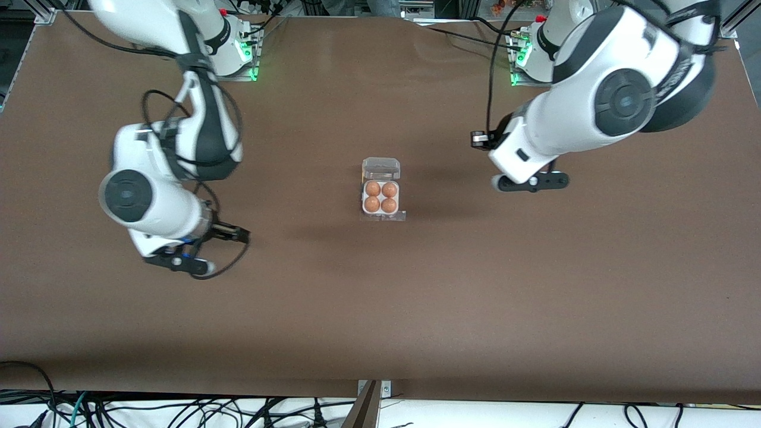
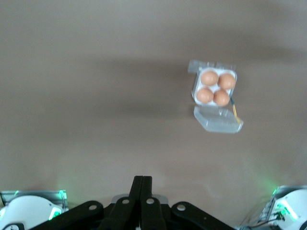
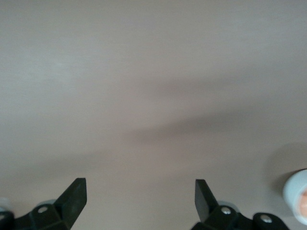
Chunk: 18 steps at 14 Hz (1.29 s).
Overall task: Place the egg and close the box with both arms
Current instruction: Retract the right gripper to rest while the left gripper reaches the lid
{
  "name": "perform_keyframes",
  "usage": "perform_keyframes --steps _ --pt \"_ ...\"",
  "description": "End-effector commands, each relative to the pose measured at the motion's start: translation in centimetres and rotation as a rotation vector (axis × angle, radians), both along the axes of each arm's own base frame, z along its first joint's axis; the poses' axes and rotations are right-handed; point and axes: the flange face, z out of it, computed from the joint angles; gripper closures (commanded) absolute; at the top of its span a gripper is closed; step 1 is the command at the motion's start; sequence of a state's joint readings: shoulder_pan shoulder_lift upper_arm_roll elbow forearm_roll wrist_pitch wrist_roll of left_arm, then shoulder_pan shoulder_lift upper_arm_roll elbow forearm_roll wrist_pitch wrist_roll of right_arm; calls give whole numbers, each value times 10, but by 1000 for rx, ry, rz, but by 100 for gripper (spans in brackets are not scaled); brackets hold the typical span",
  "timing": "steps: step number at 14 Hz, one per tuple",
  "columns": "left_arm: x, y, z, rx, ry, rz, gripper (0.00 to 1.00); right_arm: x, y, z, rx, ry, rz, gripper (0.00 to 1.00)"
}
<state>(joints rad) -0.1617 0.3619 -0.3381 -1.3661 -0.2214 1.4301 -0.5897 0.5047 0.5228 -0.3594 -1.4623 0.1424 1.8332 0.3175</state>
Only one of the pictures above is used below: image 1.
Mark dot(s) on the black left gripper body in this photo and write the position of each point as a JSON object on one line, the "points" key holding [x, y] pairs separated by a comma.
{"points": [[498, 132]]}

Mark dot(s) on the clear plastic egg box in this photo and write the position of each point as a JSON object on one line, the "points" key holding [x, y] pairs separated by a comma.
{"points": [[381, 169]]}

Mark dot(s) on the brown egg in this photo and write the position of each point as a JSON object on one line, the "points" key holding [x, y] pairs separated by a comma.
{"points": [[389, 205], [389, 189], [373, 189], [372, 204]]}

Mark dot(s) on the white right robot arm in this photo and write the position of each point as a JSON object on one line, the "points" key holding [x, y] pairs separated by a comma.
{"points": [[148, 202]]}

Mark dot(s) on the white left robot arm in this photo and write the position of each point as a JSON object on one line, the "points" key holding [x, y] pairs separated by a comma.
{"points": [[624, 101]]}

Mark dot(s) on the grey background equipment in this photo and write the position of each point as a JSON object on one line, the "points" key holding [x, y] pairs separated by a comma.
{"points": [[428, 9]]}

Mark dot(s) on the silver mounting bracket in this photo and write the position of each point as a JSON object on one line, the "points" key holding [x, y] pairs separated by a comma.
{"points": [[386, 389]]}

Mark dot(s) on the dark camera support bar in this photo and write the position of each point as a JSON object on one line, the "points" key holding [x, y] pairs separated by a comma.
{"points": [[364, 410]]}

